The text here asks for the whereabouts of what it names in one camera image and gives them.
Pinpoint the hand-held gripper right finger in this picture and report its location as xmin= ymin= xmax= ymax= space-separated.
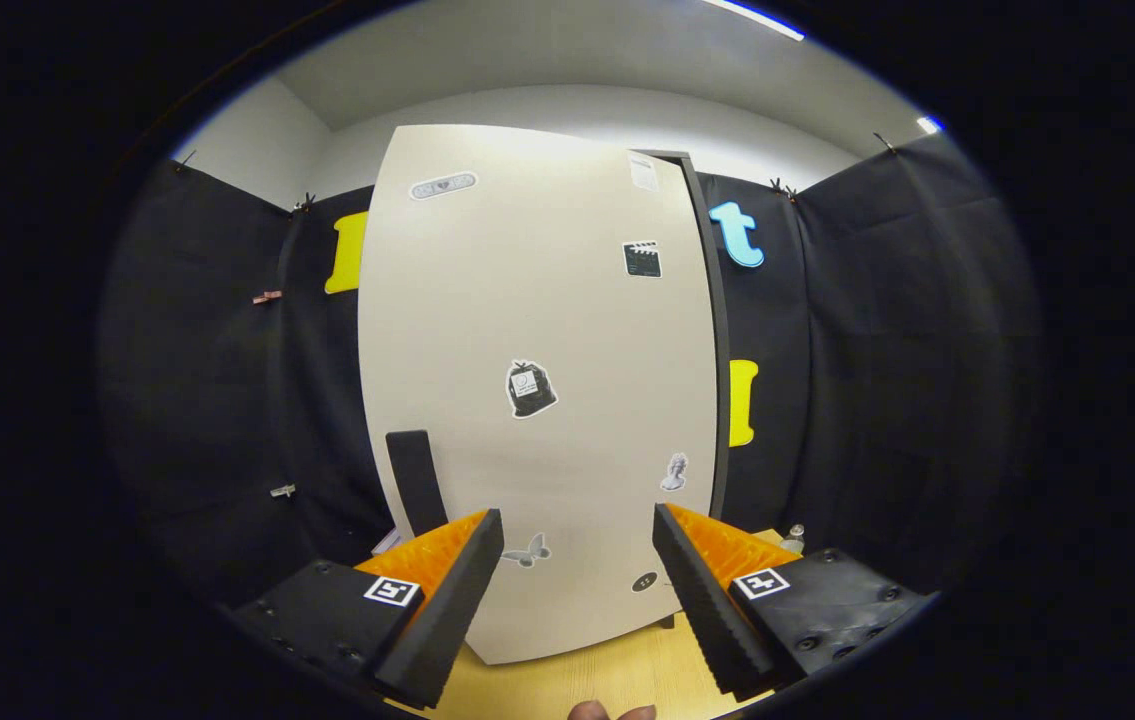
xmin=652 ymin=502 xmax=933 ymax=701

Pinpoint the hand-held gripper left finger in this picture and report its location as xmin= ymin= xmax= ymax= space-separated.
xmin=227 ymin=508 xmax=506 ymax=711

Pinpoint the black door handle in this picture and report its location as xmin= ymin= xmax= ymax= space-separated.
xmin=385 ymin=430 xmax=450 ymax=538

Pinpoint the dark grey shoe cabinet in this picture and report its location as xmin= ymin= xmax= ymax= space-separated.
xmin=632 ymin=148 xmax=734 ymax=631

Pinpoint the beige shoe cabinet door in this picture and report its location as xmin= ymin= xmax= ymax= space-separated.
xmin=357 ymin=123 xmax=720 ymax=666

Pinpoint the black backdrop cloth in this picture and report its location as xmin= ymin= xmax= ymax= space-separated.
xmin=97 ymin=130 xmax=1043 ymax=611

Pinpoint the long ceiling light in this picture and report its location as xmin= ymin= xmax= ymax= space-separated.
xmin=702 ymin=0 xmax=806 ymax=42

